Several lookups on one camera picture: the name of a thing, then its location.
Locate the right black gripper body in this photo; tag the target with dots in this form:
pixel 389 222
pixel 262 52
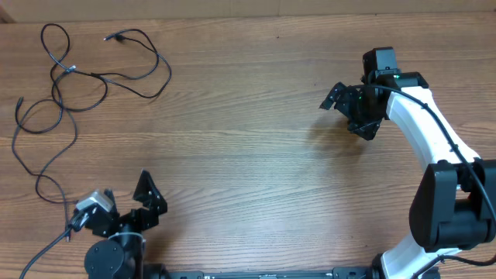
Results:
pixel 364 116

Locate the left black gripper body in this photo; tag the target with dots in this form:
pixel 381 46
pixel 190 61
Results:
pixel 134 222

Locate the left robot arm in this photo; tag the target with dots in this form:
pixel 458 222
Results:
pixel 120 253

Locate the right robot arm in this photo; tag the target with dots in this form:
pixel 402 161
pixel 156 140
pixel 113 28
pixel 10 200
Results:
pixel 454 206

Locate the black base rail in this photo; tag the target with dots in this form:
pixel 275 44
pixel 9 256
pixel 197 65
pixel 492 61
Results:
pixel 267 275

